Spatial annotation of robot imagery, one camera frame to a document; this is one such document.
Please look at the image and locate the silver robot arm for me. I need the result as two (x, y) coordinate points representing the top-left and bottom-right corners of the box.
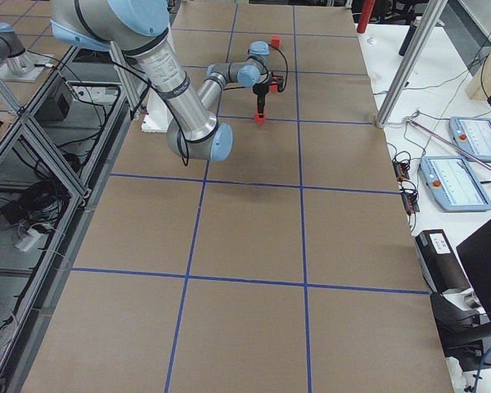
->
(0, 22), (54, 82)
(51, 0), (270, 161)

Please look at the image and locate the brown paper mat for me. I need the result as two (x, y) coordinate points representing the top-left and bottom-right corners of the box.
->
(23, 2), (452, 392)

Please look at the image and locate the black monitor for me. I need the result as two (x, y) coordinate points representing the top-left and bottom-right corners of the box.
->
(457, 219), (491, 314)

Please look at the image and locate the teach pendant near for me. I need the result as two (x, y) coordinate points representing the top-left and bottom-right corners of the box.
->
(419, 156), (491, 213)

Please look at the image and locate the black box with label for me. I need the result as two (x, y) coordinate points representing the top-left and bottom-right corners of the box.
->
(414, 229), (471, 294)

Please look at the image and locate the red block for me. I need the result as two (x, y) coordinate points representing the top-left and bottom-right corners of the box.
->
(271, 34), (281, 47)
(269, 75), (284, 93)
(255, 111), (266, 124)

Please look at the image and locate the white pedestal column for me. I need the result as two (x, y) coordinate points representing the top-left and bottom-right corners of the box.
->
(142, 83), (173, 133)

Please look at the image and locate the teach pendant far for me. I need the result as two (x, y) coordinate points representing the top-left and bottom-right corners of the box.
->
(449, 116), (491, 162)

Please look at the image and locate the teach pendant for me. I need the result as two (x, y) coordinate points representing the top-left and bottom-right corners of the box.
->
(449, 116), (491, 162)
(419, 156), (491, 213)

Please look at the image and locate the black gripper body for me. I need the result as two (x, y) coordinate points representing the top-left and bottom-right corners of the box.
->
(252, 81), (270, 105)

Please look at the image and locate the aluminium frame post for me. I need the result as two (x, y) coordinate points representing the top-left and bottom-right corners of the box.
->
(375, 0), (448, 129)

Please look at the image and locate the red cylinder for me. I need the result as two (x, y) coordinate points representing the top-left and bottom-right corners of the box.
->
(357, 0), (375, 34)

